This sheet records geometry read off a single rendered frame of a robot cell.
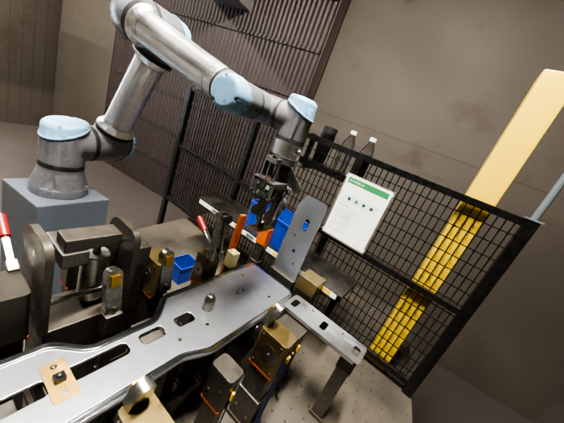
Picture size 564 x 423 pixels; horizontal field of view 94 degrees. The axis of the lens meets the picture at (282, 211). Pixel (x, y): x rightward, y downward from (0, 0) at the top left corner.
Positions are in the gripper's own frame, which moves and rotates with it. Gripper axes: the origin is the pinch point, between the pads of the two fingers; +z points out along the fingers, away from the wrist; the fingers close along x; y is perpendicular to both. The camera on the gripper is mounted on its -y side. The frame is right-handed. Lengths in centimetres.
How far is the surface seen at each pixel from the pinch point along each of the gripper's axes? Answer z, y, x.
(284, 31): -108, -175, -163
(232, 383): 28.0, 21.3, 20.1
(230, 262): 23.8, -6.5, -11.3
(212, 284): 26.8, 4.4, -7.2
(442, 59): -119, -203, -16
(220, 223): 8.6, 1.0, -14.9
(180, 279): 54, -13, -39
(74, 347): 26, 42, -6
